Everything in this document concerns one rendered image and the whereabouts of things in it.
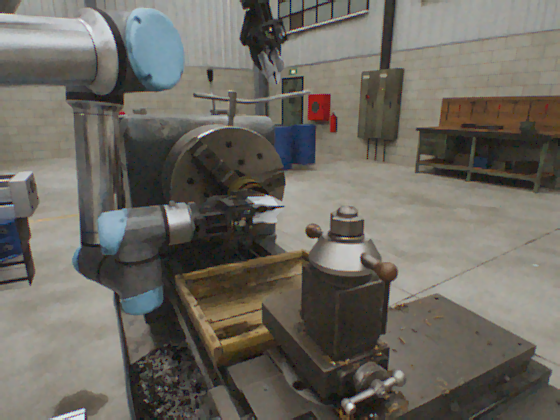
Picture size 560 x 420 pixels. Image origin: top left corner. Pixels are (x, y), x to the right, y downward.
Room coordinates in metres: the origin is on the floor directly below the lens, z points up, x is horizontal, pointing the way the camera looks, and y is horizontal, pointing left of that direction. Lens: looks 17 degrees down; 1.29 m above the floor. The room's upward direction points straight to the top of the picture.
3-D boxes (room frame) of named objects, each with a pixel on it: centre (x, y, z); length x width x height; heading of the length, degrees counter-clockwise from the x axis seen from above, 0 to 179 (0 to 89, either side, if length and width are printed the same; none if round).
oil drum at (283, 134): (7.68, 0.00, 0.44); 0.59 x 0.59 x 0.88
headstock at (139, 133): (1.31, 0.35, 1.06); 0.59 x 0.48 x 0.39; 28
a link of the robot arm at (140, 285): (0.61, 0.27, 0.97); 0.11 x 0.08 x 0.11; 55
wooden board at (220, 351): (0.71, 0.02, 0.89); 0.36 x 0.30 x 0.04; 118
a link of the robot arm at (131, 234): (0.60, 0.26, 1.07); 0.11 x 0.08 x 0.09; 117
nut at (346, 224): (0.37, -0.07, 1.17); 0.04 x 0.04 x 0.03
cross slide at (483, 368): (0.39, -0.13, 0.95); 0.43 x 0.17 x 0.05; 118
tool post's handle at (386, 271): (0.32, -0.10, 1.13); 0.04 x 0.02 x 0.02; 28
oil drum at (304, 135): (8.44, -0.57, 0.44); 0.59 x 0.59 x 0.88
